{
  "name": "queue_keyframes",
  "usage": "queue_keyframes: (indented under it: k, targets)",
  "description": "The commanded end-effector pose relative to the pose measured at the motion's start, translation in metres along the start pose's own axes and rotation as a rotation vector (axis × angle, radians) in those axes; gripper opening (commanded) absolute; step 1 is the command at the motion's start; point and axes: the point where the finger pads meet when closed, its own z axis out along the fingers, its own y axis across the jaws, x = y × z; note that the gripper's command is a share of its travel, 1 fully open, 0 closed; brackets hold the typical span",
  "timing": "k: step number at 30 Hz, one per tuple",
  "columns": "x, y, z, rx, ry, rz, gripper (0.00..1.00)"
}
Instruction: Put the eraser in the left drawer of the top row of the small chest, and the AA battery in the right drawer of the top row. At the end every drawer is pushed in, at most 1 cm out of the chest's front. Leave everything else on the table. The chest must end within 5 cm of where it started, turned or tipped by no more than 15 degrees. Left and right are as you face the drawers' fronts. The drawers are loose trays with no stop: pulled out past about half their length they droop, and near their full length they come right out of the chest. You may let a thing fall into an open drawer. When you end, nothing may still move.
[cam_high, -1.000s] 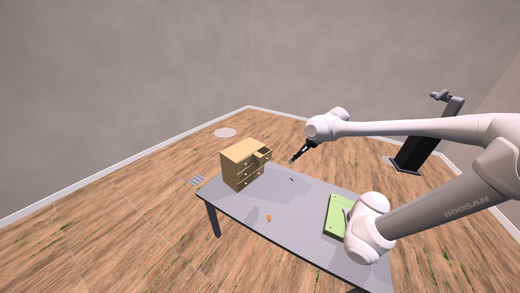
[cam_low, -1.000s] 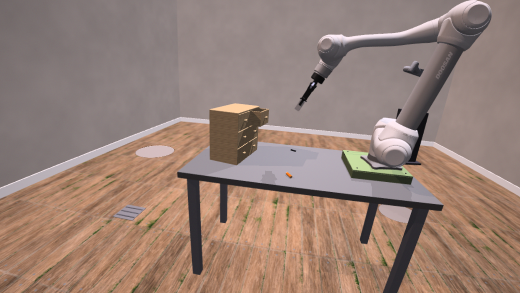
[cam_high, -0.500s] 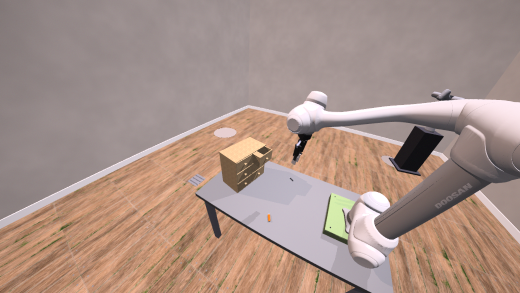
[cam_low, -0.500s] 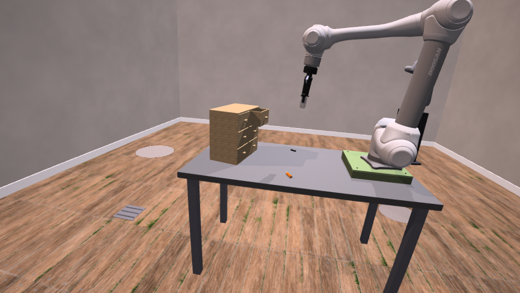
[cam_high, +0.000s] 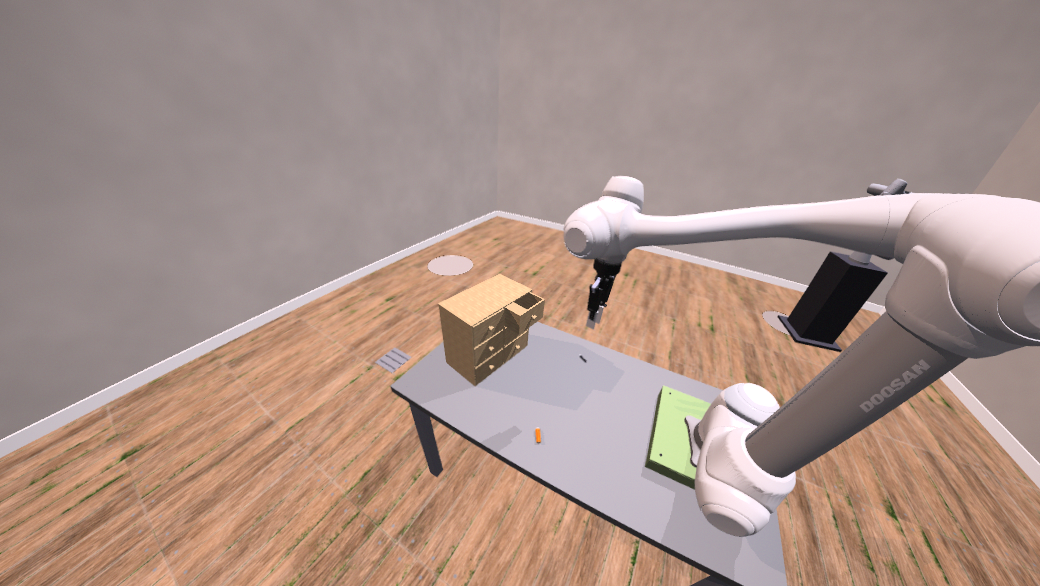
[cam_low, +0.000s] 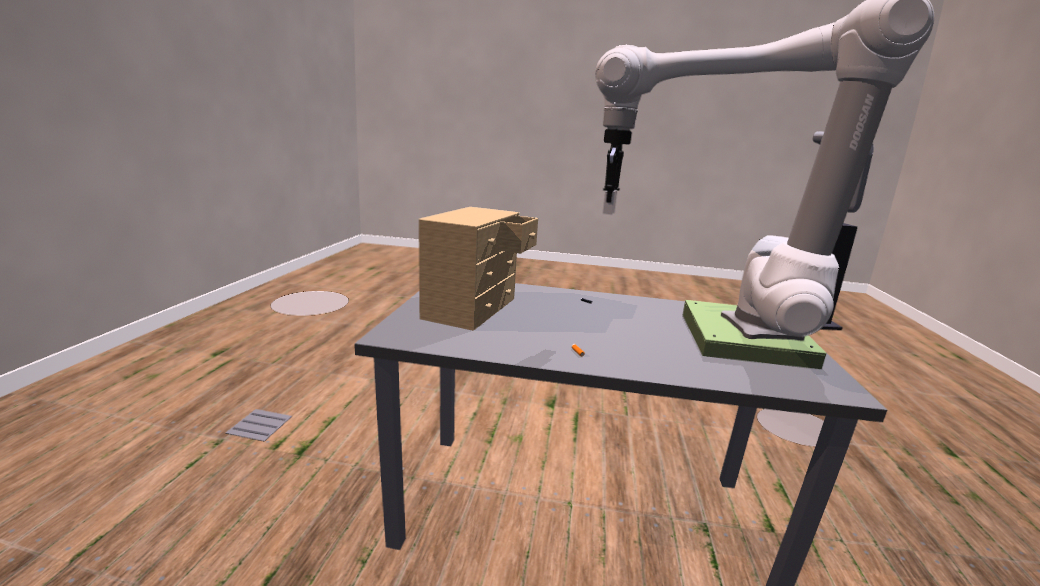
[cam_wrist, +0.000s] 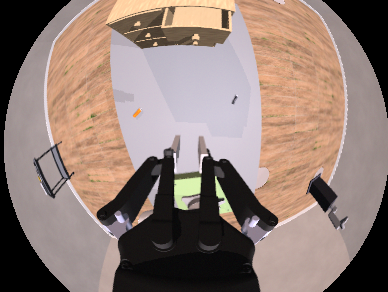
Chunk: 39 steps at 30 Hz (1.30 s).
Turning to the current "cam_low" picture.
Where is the small wooden chest of drawers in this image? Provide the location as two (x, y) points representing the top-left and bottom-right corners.
(419, 207), (519, 331)

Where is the brown wooden drawer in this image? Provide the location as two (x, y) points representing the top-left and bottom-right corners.
(499, 216), (538, 254)
(496, 273), (515, 311)
(498, 251), (516, 281)
(477, 222), (500, 261)
(475, 285), (497, 327)
(475, 254), (498, 296)

